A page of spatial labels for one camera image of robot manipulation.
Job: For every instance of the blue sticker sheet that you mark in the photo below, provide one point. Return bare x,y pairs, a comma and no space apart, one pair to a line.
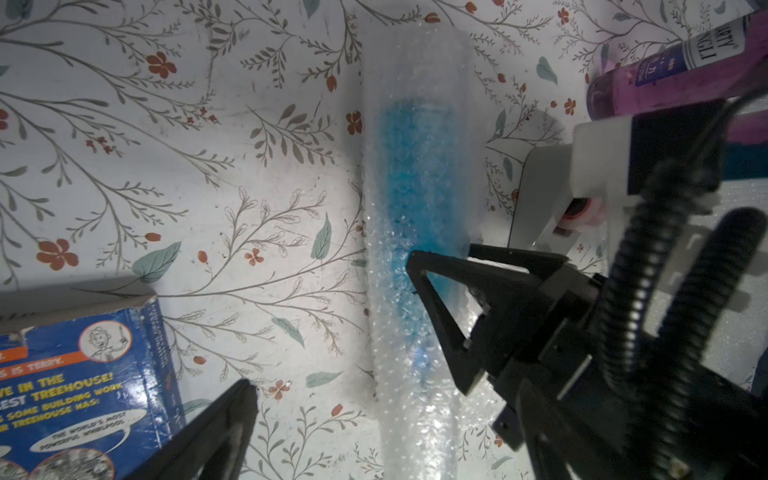
87,393

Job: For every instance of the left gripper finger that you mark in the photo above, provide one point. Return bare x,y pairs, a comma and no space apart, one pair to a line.
213,445

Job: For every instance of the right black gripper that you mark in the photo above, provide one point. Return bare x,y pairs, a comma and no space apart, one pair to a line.
533,343

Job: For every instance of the white tape dispenser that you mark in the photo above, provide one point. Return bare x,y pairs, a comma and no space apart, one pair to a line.
548,217

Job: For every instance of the blue liquid glass bottle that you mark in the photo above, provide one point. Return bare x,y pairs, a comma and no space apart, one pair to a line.
420,205

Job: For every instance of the bubble wrap sheet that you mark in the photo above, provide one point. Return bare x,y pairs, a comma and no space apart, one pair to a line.
418,425
740,337

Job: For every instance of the dark purple labelled bottle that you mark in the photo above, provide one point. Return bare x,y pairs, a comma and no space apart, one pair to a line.
725,62

